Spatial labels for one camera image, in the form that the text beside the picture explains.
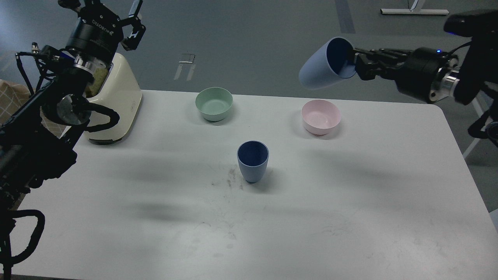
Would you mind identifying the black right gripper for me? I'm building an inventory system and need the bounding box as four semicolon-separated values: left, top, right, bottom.
352;47;459;103

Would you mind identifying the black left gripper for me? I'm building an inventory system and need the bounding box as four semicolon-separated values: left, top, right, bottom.
58;0;146;63

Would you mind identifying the light blue cup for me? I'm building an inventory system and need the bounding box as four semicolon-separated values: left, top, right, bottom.
298;37;356;90

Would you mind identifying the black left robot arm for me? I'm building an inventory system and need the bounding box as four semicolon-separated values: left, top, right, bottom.
1;0;146;280

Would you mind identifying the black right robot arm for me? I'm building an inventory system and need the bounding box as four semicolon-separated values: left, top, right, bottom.
346;9;498;145

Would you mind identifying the bread slice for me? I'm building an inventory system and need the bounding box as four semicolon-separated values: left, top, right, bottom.
85;68;110;98

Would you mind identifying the cream toaster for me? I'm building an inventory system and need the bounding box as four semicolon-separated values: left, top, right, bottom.
84;53;142;145

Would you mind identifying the pink bowl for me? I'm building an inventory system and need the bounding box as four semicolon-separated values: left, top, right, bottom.
301;100;342;135

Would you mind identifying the beige checkered cloth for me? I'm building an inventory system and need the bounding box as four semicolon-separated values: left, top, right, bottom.
0;80;30;125

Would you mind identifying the green bowl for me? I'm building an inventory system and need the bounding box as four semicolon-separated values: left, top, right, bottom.
195;87;233;122

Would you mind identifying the white table leg frame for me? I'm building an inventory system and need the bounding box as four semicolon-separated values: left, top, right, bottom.
380;0;449;16

